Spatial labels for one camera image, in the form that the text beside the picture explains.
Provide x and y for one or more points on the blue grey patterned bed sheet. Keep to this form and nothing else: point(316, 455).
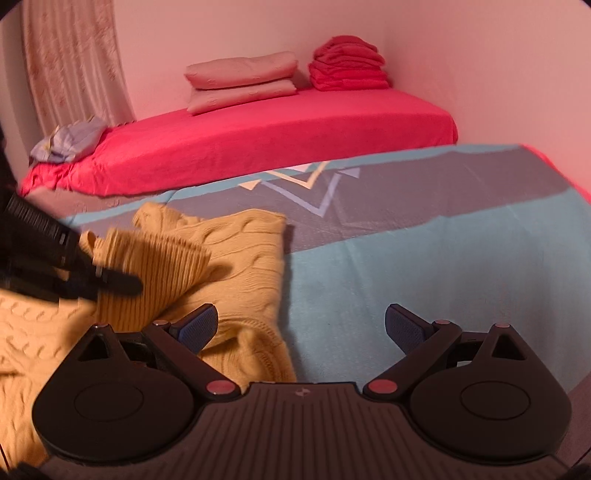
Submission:
point(415, 258)

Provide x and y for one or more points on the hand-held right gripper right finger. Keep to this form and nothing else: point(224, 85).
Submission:
point(400, 328)

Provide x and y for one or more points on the pink pillow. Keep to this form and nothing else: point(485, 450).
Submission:
point(240, 69)

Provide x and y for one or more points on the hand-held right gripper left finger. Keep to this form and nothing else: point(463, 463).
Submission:
point(202, 326)

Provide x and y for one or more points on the red bed sheet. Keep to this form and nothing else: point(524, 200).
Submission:
point(277, 134)

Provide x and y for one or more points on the pale patterned curtain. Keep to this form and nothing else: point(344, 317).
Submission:
point(74, 60)

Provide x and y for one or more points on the folded pink blankets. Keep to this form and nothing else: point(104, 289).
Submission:
point(240, 98)

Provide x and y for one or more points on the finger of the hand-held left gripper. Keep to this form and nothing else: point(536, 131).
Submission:
point(121, 282)

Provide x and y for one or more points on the crumpled light blue cloth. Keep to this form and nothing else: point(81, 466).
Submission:
point(69, 141)

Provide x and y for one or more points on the stack of folded red blankets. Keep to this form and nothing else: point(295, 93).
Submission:
point(348, 64)

